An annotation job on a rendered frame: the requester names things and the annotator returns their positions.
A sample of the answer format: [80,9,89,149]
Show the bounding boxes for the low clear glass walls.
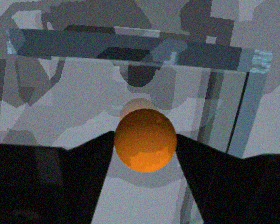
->
[20,54,247,224]

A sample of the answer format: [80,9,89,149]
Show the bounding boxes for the clear l-shaped low wall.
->
[5,28,273,159]

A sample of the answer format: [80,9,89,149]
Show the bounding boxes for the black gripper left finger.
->
[0,131,115,224]

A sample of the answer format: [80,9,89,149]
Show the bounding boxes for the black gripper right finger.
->
[176,134,280,224]

